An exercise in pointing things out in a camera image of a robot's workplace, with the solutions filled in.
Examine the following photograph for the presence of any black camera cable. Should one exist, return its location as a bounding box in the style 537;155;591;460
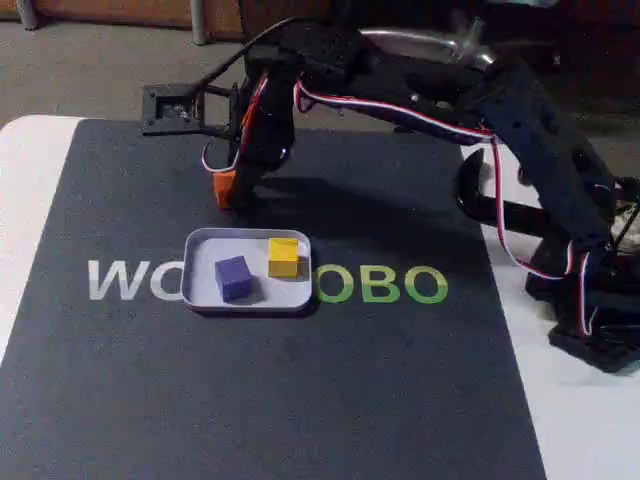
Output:
197;17;301;94

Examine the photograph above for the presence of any white gripper cable loop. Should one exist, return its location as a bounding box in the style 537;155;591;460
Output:
201;139;239;176

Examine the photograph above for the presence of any black table clamp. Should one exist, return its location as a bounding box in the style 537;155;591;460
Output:
452;149;551;234

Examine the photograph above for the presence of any dark mat with WOWROBO print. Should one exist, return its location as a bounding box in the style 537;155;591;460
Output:
0;118;549;480

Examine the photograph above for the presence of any chrome office chair base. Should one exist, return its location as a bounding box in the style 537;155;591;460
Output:
357;14;496;69

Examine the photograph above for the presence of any grey metal furniture leg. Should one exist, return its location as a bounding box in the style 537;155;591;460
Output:
192;0;209;46
14;0;39;30

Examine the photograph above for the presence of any black square camera box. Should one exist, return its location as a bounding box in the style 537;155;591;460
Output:
141;83;236;137

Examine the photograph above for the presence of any yellow wooden cube block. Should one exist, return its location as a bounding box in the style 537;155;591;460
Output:
267;237;301;279

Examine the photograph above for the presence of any purple wooden cube block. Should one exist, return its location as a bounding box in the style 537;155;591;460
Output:
213;254;254;304

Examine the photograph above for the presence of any red white blue servo cable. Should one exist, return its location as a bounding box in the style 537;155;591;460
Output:
294;77;601;337

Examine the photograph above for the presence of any white rounded rectangular tray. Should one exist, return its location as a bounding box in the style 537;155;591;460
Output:
182;227;316;317

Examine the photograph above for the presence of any dark brown cabinet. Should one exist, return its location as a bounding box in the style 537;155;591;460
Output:
239;0;346;41

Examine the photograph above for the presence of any orange wooden cube block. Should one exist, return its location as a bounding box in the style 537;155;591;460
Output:
212;169;239;210

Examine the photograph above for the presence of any brown wooden furniture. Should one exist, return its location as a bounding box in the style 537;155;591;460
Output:
0;0;241;31

